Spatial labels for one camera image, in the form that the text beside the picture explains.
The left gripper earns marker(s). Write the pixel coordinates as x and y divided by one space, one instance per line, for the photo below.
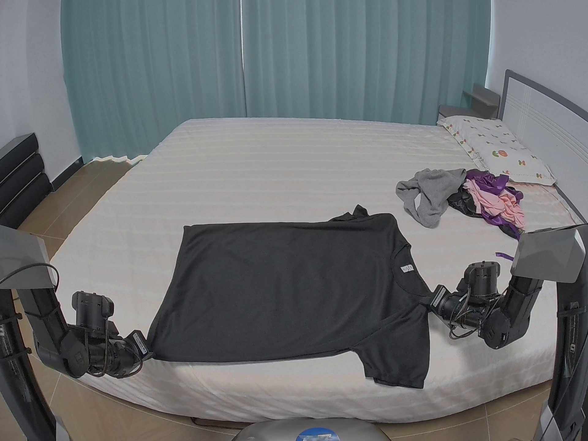
138 347

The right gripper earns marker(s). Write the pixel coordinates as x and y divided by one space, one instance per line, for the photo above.
443 301

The black T-shirt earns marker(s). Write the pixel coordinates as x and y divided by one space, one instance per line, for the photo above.
285 292

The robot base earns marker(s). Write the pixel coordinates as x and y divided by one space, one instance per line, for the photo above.
266 432

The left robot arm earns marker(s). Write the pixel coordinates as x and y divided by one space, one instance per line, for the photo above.
50 329

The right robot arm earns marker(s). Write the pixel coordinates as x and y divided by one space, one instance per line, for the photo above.
551 251

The pile of clothes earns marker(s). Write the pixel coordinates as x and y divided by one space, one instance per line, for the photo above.
491 200

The bed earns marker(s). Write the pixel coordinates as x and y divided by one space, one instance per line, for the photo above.
275 163

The grey garment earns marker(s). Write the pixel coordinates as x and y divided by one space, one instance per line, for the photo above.
432 191

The white printed pillow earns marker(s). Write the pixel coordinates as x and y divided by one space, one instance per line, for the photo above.
500 149

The grey bedside table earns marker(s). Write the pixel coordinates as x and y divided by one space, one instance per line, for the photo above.
482 97

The blue-green curtain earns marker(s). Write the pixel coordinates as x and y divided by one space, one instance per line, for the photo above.
367 44
151 53

